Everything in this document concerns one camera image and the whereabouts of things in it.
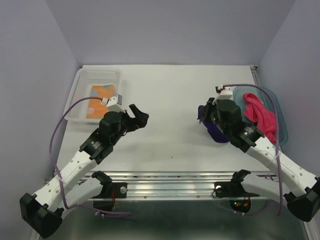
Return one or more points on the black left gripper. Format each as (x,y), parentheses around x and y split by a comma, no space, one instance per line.
(143,117)

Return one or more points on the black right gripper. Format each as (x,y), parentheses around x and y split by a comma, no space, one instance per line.
(208,106)

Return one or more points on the purple towel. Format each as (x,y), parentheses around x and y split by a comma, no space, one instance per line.
(211,128)

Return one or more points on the orange polka dot towel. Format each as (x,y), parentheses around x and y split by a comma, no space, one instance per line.
(96,109)

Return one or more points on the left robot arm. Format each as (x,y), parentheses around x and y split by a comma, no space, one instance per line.
(45,209)

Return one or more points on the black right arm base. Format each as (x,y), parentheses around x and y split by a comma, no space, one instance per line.
(234,189)

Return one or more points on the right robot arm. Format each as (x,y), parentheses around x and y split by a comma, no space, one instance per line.
(297,188)

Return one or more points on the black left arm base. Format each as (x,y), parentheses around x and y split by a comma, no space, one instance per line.
(105,200)

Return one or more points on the pink towel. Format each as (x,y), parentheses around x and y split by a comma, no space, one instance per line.
(258,114)

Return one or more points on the white plastic basket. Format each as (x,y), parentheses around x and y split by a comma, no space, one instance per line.
(92,81)

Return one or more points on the blue plastic tub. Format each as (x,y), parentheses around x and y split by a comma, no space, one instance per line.
(269,100)

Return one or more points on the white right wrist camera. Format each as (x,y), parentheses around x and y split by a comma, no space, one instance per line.
(223,93)

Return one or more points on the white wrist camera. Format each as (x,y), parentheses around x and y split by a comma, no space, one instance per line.
(223,93)
(114,104)

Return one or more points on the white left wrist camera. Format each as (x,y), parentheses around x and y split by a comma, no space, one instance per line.
(114,104)

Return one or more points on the aluminium mounting rail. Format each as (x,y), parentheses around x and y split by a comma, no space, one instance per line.
(172,186)

